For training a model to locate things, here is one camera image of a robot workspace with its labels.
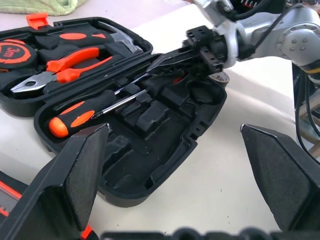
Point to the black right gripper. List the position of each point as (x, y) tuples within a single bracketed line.
[(215, 50)]

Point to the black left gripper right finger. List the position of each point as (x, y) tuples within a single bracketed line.
[(287, 180)]

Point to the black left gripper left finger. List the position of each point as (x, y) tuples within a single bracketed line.
[(62, 190)]

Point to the black plastic tool case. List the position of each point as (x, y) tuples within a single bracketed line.
[(140, 155)]

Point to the black electrical tape roll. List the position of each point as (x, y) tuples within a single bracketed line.
[(220, 79)]

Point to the orange black tape measure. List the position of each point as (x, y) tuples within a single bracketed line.
[(13, 53)]

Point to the green towel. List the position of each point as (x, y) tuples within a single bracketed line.
[(37, 6)]

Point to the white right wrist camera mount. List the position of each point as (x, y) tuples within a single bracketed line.
[(230, 42)]

